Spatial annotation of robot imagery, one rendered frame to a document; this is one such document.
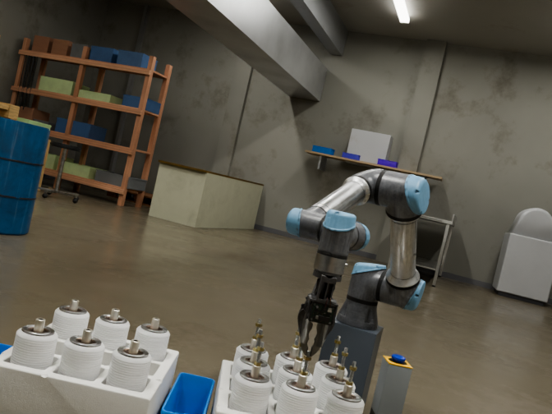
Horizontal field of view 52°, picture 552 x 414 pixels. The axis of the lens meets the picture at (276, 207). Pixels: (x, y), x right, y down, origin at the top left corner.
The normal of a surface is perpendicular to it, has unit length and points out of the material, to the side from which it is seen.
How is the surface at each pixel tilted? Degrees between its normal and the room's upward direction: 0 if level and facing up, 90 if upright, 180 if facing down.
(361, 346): 90
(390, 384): 90
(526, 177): 90
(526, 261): 90
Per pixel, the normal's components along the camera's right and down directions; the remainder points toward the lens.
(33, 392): 0.00, 0.03
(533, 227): -0.25, -0.03
